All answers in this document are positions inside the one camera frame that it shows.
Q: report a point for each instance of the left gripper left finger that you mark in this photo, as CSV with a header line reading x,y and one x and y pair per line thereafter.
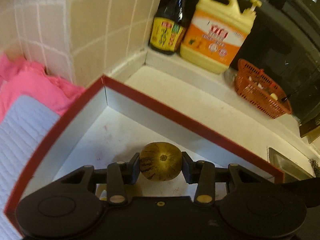
x,y
121,174

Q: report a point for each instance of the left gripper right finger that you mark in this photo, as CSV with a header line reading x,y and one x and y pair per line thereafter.
x,y
201,173

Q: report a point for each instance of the striped brown passion fruit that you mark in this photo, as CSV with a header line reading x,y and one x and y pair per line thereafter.
x,y
160,161

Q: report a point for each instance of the red white cardboard box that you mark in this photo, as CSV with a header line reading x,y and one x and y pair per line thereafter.
x,y
111,121

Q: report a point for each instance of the orange plastic basket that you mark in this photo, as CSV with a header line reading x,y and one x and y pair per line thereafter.
x,y
257,88

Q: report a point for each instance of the light blue quilted mat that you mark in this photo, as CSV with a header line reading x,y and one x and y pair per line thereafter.
x,y
23,127

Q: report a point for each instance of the pink towel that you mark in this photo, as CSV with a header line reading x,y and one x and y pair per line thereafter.
x,y
23,77

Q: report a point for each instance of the yellow detergent jug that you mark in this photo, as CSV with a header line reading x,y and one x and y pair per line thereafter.
x,y
217,31

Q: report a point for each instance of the dark soy sauce bottle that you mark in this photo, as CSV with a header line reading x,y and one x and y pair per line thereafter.
x,y
169,26

